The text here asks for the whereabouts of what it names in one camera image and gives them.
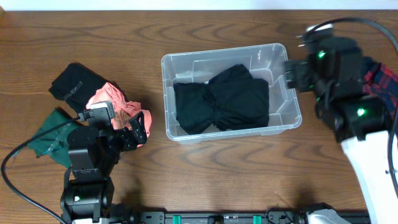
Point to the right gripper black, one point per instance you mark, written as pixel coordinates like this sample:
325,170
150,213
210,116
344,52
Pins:
298,76

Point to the black garment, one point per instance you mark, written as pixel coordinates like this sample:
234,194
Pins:
232,100

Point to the black cloth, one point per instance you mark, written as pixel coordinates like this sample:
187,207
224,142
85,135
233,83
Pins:
76,85

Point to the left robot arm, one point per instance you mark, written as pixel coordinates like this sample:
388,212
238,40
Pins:
94,150

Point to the salmon pink shirt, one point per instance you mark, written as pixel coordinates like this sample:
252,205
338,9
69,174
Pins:
124,110

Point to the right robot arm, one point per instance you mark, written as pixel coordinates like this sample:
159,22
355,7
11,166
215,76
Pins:
361,122

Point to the red navy plaid shirt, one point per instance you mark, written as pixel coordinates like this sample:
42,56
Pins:
382,82

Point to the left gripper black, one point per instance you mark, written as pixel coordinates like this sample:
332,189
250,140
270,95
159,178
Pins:
131,137

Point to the clear plastic storage bin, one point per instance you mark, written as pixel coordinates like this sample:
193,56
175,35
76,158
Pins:
263,61

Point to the dark green cloth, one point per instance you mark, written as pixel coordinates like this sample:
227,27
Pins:
54,144

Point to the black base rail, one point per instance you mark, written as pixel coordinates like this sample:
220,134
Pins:
318,213

